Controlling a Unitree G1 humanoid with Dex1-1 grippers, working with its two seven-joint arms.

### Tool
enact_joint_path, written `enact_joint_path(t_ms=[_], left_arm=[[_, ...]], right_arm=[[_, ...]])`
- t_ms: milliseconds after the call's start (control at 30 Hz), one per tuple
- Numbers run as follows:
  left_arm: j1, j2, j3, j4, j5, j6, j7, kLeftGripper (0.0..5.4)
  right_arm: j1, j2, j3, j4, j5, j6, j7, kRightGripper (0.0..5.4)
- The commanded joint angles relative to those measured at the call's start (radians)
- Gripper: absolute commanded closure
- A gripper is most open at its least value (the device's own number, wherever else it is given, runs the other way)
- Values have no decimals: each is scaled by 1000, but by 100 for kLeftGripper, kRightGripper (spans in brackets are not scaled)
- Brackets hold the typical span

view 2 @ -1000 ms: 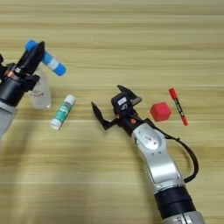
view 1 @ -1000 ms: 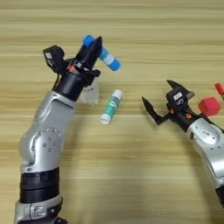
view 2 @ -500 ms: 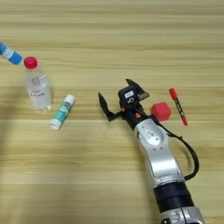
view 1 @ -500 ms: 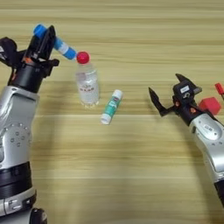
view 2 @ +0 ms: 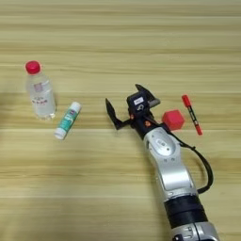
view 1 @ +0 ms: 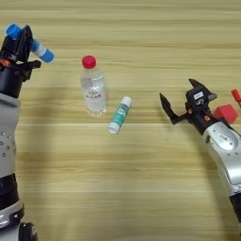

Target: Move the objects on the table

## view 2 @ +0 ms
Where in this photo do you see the red and black marker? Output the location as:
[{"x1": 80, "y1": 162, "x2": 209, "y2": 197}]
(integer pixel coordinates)
[{"x1": 181, "y1": 94, "x2": 203, "y2": 137}]

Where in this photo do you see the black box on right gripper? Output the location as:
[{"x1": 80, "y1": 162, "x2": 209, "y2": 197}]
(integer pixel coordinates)
[{"x1": 126, "y1": 90, "x2": 153, "y2": 117}]

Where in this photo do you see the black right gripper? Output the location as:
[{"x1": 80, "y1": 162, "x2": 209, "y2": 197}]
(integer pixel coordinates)
[{"x1": 104, "y1": 83, "x2": 166, "y2": 140}]

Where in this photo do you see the red cube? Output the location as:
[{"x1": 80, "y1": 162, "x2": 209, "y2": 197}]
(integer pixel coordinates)
[{"x1": 161, "y1": 109, "x2": 186, "y2": 132}]

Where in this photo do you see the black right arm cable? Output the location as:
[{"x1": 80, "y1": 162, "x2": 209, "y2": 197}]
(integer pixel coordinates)
[{"x1": 163, "y1": 123, "x2": 215, "y2": 195}]

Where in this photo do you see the clear bottle with red cap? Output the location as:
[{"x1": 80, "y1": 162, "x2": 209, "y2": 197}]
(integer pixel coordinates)
[{"x1": 24, "y1": 60, "x2": 57, "y2": 121}]

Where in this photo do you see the green glue stick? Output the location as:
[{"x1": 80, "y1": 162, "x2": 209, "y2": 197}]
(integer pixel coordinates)
[{"x1": 54, "y1": 101, "x2": 83, "y2": 141}]

